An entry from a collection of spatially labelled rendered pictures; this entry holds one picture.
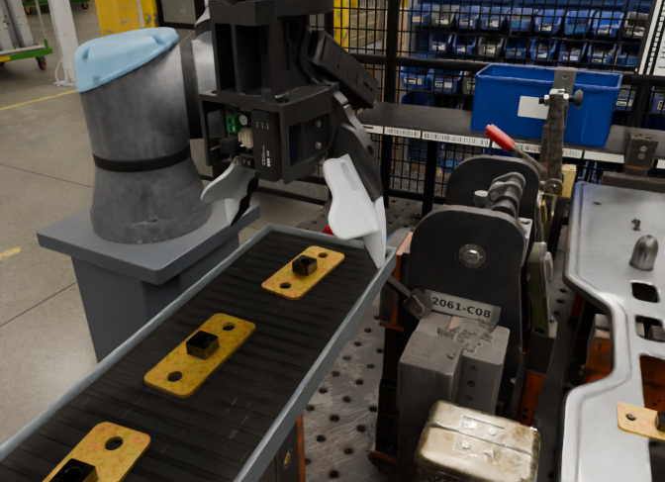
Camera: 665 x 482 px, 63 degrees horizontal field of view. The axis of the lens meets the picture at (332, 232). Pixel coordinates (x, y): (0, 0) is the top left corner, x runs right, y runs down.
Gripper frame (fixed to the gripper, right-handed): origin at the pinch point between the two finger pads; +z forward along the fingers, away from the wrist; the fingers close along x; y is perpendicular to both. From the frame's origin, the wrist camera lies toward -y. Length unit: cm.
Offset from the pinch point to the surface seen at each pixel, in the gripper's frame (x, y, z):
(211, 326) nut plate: -1.8, 10.3, 2.8
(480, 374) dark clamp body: 14.9, -6.7, 13.1
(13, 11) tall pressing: -697, -395, 43
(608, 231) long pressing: 21, -58, 19
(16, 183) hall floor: -340, -154, 118
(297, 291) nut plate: 1.2, 3.1, 2.8
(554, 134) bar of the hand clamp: 10, -58, 4
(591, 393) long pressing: 24.4, -16.4, 18.8
